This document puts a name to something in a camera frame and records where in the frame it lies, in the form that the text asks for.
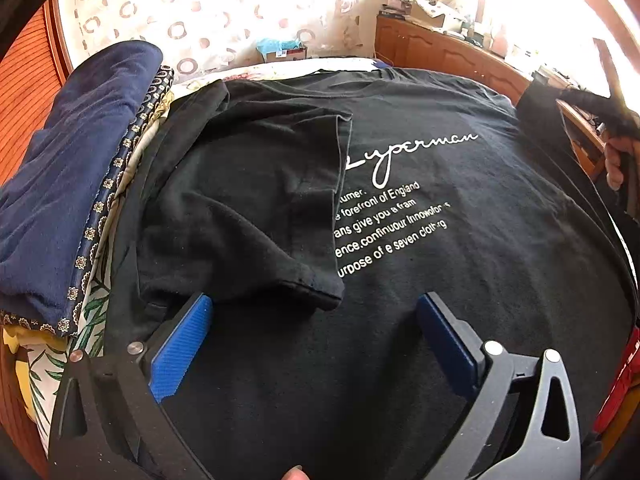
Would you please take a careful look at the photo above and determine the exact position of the black printed T-shirt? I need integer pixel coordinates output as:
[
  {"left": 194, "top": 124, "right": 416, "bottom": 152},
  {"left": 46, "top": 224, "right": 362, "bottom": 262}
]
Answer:
[{"left": 102, "top": 66, "right": 638, "bottom": 480}]

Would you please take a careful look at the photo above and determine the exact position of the orange slatted wooden panel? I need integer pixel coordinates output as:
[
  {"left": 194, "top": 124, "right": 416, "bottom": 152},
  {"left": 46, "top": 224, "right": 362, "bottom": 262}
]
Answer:
[{"left": 0, "top": 0, "right": 71, "bottom": 186}]

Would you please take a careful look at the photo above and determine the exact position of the wooden cabinet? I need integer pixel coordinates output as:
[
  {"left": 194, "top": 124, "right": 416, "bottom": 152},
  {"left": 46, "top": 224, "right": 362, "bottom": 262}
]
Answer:
[{"left": 375, "top": 12, "right": 608, "bottom": 181}]

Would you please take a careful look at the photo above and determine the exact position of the sheer curtain with circles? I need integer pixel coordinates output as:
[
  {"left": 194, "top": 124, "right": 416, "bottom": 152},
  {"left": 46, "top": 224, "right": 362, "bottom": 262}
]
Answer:
[{"left": 55, "top": 0, "right": 381, "bottom": 81}]

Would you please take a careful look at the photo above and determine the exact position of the cardboard box with blue cloth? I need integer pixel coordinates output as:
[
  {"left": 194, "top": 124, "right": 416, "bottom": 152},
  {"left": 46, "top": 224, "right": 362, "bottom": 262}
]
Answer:
[{"left": 256, "top": 37, "right": 308, "bottom": 63}]

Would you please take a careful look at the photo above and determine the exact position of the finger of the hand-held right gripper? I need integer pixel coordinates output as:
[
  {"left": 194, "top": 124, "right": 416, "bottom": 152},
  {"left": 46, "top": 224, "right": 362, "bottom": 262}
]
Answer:
[{"left": 557, "top": 87, "right": 608, "bottom": 111}]

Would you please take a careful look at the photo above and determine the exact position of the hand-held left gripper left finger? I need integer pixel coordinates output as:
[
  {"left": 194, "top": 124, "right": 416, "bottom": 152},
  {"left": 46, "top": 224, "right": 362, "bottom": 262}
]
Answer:
[{"left": 47, "top": 292, "right": 216, "bottom": 480}]

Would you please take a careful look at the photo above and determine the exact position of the leaf print bed sheet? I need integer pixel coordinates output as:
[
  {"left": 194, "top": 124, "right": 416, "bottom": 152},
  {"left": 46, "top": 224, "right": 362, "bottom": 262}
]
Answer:
[{"left": 0, "top": 57, "right": 386, "bottom": 426}]

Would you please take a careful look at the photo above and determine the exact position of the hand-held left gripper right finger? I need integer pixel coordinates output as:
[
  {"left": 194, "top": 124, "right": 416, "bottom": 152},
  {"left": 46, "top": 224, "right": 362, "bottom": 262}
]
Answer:
[{"left": 416, "top": 292, "right": 583, "bottom": 480}]

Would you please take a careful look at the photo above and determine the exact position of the person's right hand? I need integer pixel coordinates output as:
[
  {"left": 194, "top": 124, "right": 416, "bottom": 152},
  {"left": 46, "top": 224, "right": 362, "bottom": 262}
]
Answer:
[{"left": 602, "top": 135, "right": 640, "bottom": 192}]

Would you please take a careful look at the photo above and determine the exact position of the open cardboard box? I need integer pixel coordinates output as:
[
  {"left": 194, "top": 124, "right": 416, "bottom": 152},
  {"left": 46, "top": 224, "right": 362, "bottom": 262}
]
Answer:
[{"left": 414, "top": 0, "right": 467, "bottom": 32}]

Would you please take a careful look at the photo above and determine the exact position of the navy cloth with gold flowers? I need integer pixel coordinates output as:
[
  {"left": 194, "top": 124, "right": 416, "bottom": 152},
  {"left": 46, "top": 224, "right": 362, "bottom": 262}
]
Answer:
[{"left": 0, "top": 65, "right": 176, "bottom": 338}]

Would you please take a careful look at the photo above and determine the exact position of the navy blue folded cloth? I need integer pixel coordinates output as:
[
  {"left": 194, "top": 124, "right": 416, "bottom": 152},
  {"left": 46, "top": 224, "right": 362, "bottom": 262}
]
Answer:
[{"left": 0, "top": 40, "right": 166, "bottom": 326}]

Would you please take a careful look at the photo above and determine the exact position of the red garment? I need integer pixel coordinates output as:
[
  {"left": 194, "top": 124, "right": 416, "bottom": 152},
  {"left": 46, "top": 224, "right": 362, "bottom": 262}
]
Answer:
[{"left": 594, "top": 327, "right": 640, "bottom": 433}]

